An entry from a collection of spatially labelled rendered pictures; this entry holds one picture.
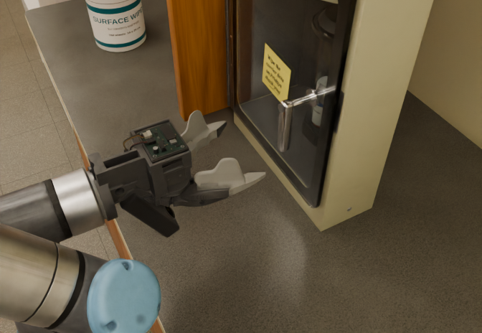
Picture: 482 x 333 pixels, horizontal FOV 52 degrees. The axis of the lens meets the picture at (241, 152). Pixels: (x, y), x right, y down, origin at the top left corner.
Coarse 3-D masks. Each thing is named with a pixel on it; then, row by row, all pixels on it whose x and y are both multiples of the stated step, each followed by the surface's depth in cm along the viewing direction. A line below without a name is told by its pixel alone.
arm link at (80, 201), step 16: (64, 176) 58; (80, 176) 58; (64, 192) 56; (80, 192) 57; (96, 192) 58; (64, 208) 56; (80, 208) 56; (96, 208) 57; (80, 224) 57; (96, 224) 58
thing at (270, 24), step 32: (256, 0) 74; (288, 0) 66; (320, 0) 59; (352, 0) 54; (256, 32) 78; (288, 32) 69; (320, 32) 62; (256, 64) 82; (288, 64) 72; (320, 64) 64; (256, 96) 86; (288, 96) 75; (320, 96) 67; (256, 128) 91; (320, 128) 70; (288, 160) 83; (320, 160) 73; (320, 192) 77
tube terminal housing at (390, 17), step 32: (384, 0) 56; (416, 0) 58; (352, 32) 58; (384, 32) 59; (416, 32) 62; (352, 64) 60; (384, 64) 63; (352, 96) 64; (384, 96) 68; (352, 128) 69; (384, 128) 73; (352, 160) 74; (384, 160) 79; (352, 192) 81; (320, 224) 83
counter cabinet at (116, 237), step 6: (78, 144) 172; (84, 156) 166; (84, 162) 179; (108, 222) 169; (114, 222) 140; (108, 228) 182; (114, 228) 150; (114, 234) 161; (114, 240) 175; (120, 240) 142; (120, 246) 151; (120, 252) 162; (126, 252) 136; (126, 258) 146; (156, 324) 126; (156, 330) 134
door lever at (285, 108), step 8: (304, 96) 68; (312, 96) 68; (280, 104) 67; (288, 104) 66; (296, 104) 67; (304, 104) 68; (312, 104) 69; (280, 112) 67; (288, 112) 67; (280, 120) 69; (288, 120) 68; (280, 128) 70; (288, 128) 69; (280, 136) 70; (288, 136) 70; (280, 144) 71; (288, 144) 72
